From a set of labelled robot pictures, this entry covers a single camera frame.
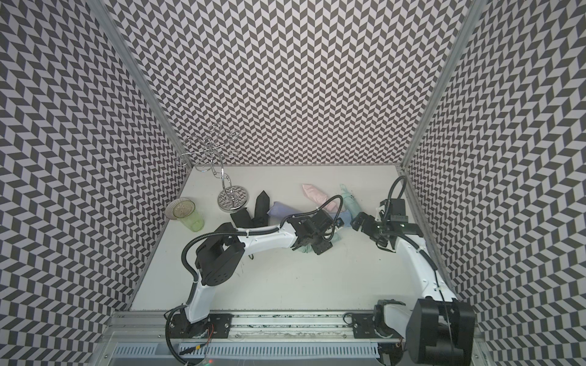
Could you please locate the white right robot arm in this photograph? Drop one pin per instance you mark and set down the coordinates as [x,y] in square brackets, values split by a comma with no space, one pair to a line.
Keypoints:
[438,329]

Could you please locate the green glass cup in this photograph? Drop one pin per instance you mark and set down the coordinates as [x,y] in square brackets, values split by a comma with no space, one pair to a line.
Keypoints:
[188,215]

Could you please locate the black folded umbrella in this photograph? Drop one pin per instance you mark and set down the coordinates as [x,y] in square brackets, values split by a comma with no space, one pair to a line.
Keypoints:
[242,218]

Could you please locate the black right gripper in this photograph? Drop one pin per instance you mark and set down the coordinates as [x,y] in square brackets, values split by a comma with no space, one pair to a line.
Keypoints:
[360,219]

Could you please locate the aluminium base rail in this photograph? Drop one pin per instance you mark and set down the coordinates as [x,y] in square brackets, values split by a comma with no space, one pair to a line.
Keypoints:
[253,338]

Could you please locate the pink ribbed glass bowl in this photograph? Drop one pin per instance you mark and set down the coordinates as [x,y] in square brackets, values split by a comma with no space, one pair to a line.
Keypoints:
[170,208]

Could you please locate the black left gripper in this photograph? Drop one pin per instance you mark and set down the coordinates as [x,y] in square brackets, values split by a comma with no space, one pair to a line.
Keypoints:
[322,248]

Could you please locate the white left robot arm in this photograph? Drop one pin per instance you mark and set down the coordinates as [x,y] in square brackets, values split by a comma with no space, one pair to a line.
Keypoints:
[213,258]

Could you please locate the pink umbrella in sleeve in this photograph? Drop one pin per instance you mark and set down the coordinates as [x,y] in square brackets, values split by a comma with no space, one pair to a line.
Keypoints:
[316,195]

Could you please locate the blue umbrella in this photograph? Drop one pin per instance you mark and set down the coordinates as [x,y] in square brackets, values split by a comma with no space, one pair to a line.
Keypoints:
[343,220]

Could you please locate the aluminium corner post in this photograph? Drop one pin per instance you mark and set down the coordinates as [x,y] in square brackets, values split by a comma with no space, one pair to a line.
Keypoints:
[462,38]
[118,42]

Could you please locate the aluminium corner post right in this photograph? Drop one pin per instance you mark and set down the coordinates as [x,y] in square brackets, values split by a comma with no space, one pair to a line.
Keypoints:
[462,38]

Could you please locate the black umbrella sleeve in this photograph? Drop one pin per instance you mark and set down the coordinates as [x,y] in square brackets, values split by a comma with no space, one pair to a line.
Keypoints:
[262,206]

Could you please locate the aluminium corner post left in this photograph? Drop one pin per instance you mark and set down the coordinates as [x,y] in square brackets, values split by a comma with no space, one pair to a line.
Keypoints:
[118,42]

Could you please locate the chrome wire stand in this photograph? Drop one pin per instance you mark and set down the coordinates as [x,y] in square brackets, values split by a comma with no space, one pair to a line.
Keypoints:
[211,156]

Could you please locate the purple umbrella in sleeve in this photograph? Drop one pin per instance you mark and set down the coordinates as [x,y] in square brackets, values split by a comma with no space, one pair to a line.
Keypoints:
[280,210]

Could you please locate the mint green umbrella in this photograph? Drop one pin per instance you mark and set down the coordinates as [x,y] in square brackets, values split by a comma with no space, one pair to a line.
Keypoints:
[306,247]

